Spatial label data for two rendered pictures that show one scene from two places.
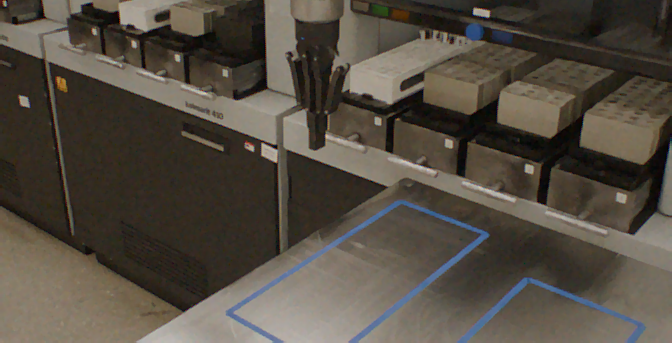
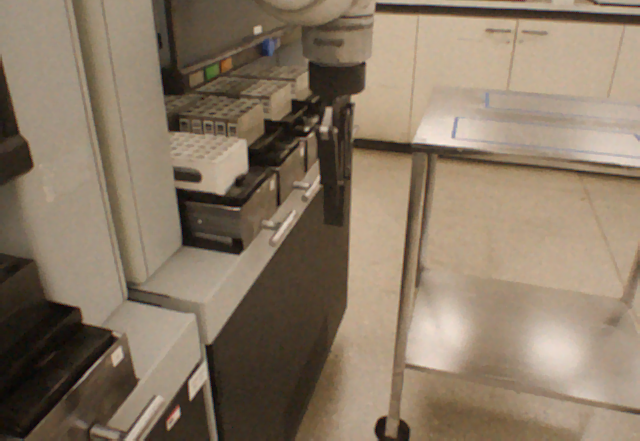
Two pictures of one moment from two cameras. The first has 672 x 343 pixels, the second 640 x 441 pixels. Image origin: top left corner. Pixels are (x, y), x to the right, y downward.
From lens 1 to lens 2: 1.71 m
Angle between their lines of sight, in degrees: 96
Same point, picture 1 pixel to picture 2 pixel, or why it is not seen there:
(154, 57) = not seen: outside the picture
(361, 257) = (537, 138)
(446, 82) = (249, 117)
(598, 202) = not seen: hidden behind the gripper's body
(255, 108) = (171, 344)
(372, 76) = (236, 152)
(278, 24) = (69, 213)
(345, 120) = (254, 217)
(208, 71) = (81, 404)
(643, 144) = not seen: hidden behind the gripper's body
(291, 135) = (215, 312)
